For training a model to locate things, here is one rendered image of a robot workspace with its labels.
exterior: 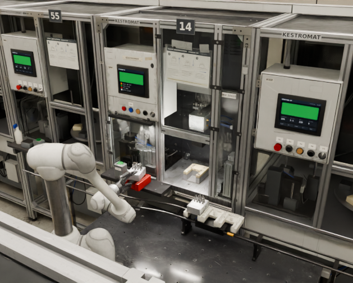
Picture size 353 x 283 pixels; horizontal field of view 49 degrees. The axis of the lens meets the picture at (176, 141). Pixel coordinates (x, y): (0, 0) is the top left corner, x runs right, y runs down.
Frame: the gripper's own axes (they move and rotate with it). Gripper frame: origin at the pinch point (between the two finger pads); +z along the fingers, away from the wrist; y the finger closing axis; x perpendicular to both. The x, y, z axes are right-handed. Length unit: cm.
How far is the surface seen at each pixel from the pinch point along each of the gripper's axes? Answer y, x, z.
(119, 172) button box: -2.1, 14.9, 2.9
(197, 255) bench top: -32, -59, -16
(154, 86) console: 62, -9, 15
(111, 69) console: 69, 26, 15
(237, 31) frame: 101, -64, 15
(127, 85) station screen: 60, 11, 13
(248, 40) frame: 97, -70, 15
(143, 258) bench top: -32, -32, -35
